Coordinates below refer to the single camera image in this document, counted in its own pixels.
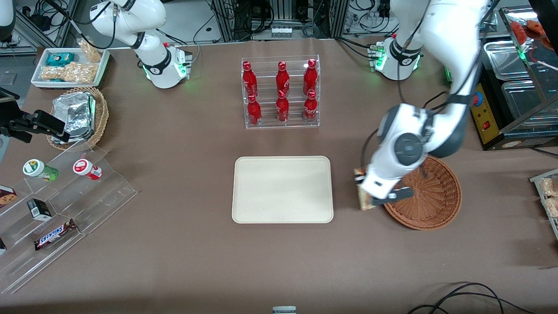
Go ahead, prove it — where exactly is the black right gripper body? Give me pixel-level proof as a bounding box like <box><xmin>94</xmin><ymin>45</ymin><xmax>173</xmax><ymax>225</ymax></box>
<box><xmin>0</xmin><ymin>89</ymin><xmax>21</xmax><ymax>128</ymax></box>

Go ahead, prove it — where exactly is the triangular sandwich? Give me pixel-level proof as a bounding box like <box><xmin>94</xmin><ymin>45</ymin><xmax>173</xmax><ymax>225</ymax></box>
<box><xmin>354</xmin><ymin>167</ymin><xmax>377</xmax><ymax>212</ymax></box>

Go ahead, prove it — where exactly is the brown round wicker basket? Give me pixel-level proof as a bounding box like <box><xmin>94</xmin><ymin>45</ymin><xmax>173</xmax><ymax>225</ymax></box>
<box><xmin>382</xmin><ymin>154</ymin><xmax>463</xmax><ymax>231</ymax></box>

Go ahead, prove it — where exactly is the white rectangular snack tray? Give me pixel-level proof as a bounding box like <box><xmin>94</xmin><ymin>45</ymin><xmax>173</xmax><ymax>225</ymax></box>
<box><xmin>31</xmin><ymin>47</ymin><xmax>111</xmax><ymax>89</ymax></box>

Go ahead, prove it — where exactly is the tan wicker basket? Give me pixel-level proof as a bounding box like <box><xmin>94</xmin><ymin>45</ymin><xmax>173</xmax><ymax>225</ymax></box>
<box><xmin>47</xmin><ymin>86</ymin><xmax>109</xmax><ymax>151</ymax></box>

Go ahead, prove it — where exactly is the cream plastic tray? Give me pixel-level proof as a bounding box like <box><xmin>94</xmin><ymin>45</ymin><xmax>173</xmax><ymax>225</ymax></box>
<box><xmin>231</xmin><ymin>156</ymin><xmax>334</xmax><ymax>224</ymax></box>

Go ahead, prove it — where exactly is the white side tray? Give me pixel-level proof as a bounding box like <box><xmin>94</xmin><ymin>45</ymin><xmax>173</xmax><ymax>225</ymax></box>
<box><xmin>529</xmin><ymin>168</ymin><xmax>558</xmax><ymax>241</ymax></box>

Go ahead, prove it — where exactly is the foil wrapped food pack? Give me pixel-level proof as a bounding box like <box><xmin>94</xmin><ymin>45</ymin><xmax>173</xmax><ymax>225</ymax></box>
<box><xmin>51</xmin><ymin>92</ymin><xmax>96</xmax><ymax>145</ymax></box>

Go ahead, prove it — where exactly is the green lidded drink cup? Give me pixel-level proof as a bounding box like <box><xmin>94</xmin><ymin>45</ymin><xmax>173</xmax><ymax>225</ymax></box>
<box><xmin>23</xmin><ymin>159</ymin><xmax>59</xmax><ymax>183</ymax></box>

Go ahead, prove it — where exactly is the clear bag of peanuts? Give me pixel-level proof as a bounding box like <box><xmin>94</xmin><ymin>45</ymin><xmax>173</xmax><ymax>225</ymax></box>
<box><xmin>41</xmin><ymin>61</ymin><xmax>99</xmax><ymax>84</ymax></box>

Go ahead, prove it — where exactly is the red lidded drink cup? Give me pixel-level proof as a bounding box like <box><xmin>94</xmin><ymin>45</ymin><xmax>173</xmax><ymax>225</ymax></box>
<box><xmin>72</xmin><ymin>159</ymin><xmax>103</xmax><ymax>181</ymax></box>

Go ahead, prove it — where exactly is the brown cookie box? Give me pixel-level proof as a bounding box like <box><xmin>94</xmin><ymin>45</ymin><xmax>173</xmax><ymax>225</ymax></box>
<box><xmin>0</xmin><ymin>185</ymin><xmax>17</xmax><ymax>209</ymax></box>

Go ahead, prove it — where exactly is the teal snack package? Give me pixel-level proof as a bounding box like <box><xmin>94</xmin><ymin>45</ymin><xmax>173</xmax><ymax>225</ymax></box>
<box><xmin>45</xmin><ymin>52</ymin><xmax>76</xmax><ymax>67</ymax></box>

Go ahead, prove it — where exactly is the small black carton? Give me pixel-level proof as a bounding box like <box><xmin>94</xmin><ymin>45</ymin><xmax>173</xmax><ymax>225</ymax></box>
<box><xmin>27</xmin><ymin>198</ymin><xmax>53</xmax><ymax>221</ymax></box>

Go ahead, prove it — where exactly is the clear bag of crackers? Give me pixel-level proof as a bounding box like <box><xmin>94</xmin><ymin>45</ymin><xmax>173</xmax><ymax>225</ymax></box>
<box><xmin>77</xmin><ymin>38</ymin><xmax>102</xmax><ymax>64</ymax></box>

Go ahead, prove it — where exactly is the red cola bottle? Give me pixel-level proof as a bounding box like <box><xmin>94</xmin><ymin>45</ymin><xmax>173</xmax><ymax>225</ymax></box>
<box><xmin>303</xmin><ymin>58</ymin><xmax>318</xmax><ymax>96</ymax></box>
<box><xmin>247</xmin><ymin>94</ymin><xmax>262</xmax><ymax>126</ymax></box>
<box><xmin>276</xmin><ymin>61</ymin><xmax>290</xmax><ymax>94</ymax></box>
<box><xmin>276</xmin><ymin>90</ymin><xmax>290</xmax><ymax>123</ymax></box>
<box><xmin>303</xmin><ymin>89</ymin><xmax>319</xmax><ymax>123</ymax></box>
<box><xmin>242</xmin><ymin>61</ymin><xmax>258</xmax><ymax>98</ymax></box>

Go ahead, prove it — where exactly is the clear acrylic step display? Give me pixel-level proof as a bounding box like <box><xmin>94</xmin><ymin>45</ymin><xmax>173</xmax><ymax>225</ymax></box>
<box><xmin>0</xmin><ymin>140</ymin><xmax>139</xmax><ymax>295</ymax></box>

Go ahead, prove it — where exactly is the snickers chocolate bar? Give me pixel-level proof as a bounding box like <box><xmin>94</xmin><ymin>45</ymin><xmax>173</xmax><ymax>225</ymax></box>
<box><xmin>34</xmin><ymin>218</ymin><xmax>78</xmax><ymax>251</ymax></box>

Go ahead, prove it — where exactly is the clear acrylic bottle rack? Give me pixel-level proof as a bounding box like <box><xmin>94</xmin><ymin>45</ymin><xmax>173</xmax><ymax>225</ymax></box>
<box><xmin>241</xmin><ymin>55</ymin><xmax>321</xmax><ymax>130</ymax></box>

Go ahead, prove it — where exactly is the black yellow control box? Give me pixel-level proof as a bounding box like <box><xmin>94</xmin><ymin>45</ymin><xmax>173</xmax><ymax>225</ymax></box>
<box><xmin>468</xmin><ymin>37</ymin><xmax>558</xmax><ymax>151</ymax></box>

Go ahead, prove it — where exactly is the clear bag of snacks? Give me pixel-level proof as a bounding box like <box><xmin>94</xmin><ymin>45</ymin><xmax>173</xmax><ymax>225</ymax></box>
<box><xmin>542</xmin><ymin>197</ymin><xmax>558</xmax><ymax>219</ymax></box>
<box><xmin>539</xmin><ymin>176</ymin><xmax>558</xmax><ymax>198</ymax></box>

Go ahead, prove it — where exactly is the steel food pan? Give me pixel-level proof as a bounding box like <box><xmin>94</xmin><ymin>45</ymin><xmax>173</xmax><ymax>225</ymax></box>
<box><xmin>500</xmin><ymin>80</ymin><xmax>558</xmax><ymax>128</ymax></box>
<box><xmin>483</xmin><ymin>40</ymin><xmax>532</xmax><ymax>82</ymax></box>

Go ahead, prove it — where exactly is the red fried food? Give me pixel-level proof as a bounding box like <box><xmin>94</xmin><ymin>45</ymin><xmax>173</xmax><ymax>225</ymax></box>
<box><xmin>509</xmin><ymin>19</ymin><xmax>552</xmax><ymax>49</ymax></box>

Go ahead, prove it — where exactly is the black floor cable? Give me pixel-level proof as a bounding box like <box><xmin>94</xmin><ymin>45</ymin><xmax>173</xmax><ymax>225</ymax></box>
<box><xmin>407</xmin><ymin>282</ymin><xmax>507</xmax><ymax>314</ymax></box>
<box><xmin>429</xmin><ymin>291</ymin><xmax>538</xmax><ymax>314</ymax></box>

